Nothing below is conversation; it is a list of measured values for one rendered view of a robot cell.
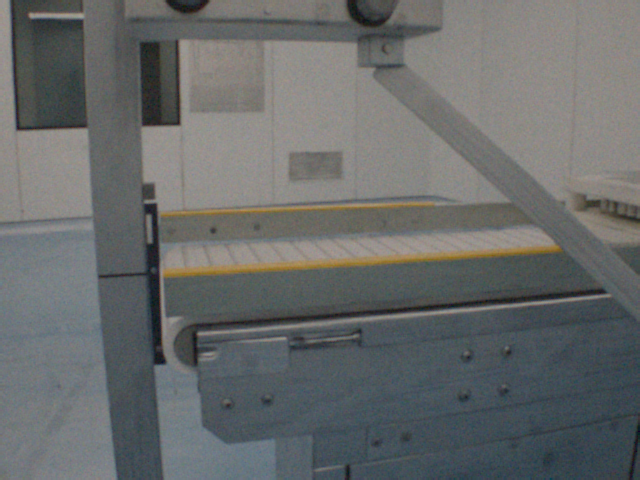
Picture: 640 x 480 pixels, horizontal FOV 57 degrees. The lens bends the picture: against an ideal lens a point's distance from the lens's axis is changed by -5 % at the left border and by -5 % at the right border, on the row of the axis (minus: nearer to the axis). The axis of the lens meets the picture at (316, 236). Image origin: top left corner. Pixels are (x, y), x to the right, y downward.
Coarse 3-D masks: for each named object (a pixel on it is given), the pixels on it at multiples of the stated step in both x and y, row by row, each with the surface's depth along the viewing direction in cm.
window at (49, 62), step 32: (32, 0) 474; (64, 0) 483; (32, 32) 479; (64, 32) 488; (32, 64) 484; (64, 64) 493; (160, 64) 523; (32, 96) 488; (64, 96) 498; (160, 96) 528; (32, 128) 493; (64, 128) 502
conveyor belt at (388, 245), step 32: (192, 256) 67; (224, 256) 67; (256, 256) 67; (288, 256) 67; (320, 256) 67; (352, 256) 67; (544, 288) 55; (576, 288) 56; (192, 320) 48; (224, 320) 48
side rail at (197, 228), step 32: (192, 224) 72; (224, 224) 73; (256, 224) 73; (288, 224) 74; (320, 224) 75; (352, 224) 76; (416, 224) 79; (448, 224) 80; (480, 224) 81; (512, 224) 82
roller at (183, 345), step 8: (184, 328) 48; (192, 328) 47; (176, 336) 48; (184, 336) 47; (192, 336) 47; (176, 344) 47; (184, 344) 47; (192, 344) 47; (176, 352) 47; (184, 352) 47; (192, 352) 48; (184, 360) 48; (192, 360) 48
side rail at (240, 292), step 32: (512, 256) 52; (544, 256) 53; (192, 288) 46; (224, 288) 46; (256, 288) 47; (288, 288) 47; (320, 288) 48; (352, 288) 49; (384, 288) 49; (416, 288) 50; (448, 288) 51; (480, 288) 52; (512, 288) 52
